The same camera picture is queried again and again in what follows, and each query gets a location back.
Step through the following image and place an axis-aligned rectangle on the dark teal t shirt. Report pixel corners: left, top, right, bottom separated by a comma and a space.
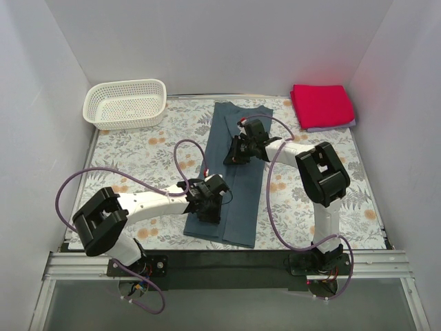
183, 102, 273, 248

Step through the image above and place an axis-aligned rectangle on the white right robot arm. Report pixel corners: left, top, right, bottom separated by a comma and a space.
224, 117, 350, 272

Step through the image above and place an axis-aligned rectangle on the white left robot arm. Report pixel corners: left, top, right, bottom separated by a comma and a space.
73, 174, 230, 276

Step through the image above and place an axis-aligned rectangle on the floral patterned table mat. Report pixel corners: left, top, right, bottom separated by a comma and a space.
79, 98, 386, 250

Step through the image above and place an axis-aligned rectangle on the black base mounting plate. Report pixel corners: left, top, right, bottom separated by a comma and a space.
105, 250, 354, 292

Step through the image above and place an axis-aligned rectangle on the folded red t shirt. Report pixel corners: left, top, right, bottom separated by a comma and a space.
290, 84, 356, 129

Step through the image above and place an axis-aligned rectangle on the folded lavender t shirt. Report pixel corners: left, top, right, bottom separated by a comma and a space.
301, 117, 356, 132

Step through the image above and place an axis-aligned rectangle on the white perforated plastic basket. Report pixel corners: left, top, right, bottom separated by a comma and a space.
82, 79, 167, 130

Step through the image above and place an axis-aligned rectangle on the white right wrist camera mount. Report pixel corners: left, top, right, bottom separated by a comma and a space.
237, 118, 249, 136

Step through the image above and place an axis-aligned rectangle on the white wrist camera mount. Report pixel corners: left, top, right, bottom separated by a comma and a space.
237, 118, 249, 136
204, 169, 214, 181

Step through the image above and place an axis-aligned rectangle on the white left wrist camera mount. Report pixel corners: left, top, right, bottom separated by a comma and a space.
204, 169, 214, 181

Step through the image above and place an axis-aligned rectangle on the aluminium frame rail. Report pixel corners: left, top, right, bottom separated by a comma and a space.
30, 250, 431, 330

